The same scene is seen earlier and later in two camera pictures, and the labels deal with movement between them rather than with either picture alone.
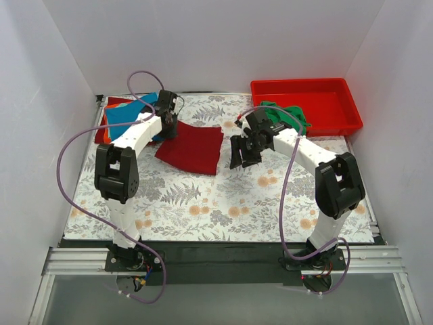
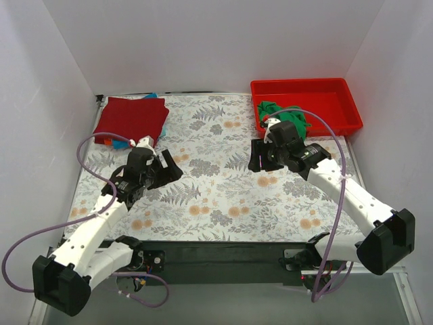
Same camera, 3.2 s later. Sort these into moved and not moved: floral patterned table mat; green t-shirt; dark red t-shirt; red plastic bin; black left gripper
Moved: black left gripper; dark red t-shirt
Not moved: green t-shirt; red plastic bin; floral patterned table mat
